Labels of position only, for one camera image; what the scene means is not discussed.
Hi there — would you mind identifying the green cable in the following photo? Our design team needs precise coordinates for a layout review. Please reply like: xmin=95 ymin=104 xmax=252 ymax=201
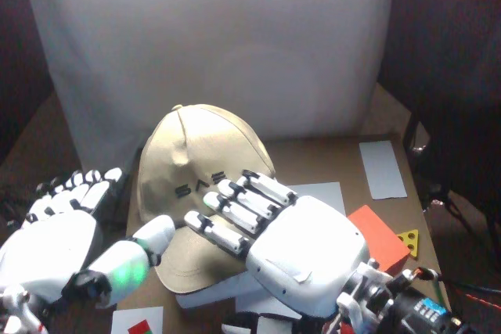
xmin=431 ymin=270 xmax=448 ymax=306

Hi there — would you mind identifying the large white paper sheet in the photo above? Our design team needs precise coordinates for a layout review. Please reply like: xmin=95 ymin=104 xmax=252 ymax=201
xmin=234 ymin=181 xmax=348 ymax=320

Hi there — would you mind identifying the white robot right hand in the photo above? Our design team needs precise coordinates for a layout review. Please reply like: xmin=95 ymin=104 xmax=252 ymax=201
xmin=183 ymin=171 xmax=371 ymax=319

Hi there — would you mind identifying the red braided cable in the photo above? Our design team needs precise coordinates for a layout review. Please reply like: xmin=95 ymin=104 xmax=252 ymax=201
xmin=413 ymin=266 xmax=501 ymax=310

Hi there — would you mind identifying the yellow triangle with holes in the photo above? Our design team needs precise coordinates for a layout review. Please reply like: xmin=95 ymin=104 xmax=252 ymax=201
xmin=395 ymin=228 xmax=420 ymax=260

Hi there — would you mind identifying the beige baseball cap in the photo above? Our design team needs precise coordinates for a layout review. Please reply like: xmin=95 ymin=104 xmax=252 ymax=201
xmin=138 ymin=103 xmax=277 ymax=296

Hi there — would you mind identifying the white backdrop board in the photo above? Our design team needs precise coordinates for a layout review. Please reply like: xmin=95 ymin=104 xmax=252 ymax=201
xmin=18 ymin=0 xmax=395 ymax=173

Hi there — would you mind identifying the red and green card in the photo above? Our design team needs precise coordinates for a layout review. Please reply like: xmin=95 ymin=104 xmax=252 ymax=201
xmin=127 ymin=319 xmax=153 ymax=334

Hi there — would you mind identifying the orange card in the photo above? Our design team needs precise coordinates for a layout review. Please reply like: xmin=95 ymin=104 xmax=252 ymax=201
xmin=346 ymin=204 xmax=412 ymax=275

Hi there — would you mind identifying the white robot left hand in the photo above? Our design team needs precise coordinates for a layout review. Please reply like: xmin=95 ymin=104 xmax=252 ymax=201
xmin=0 ymin=167 xmax=177 ymax=310

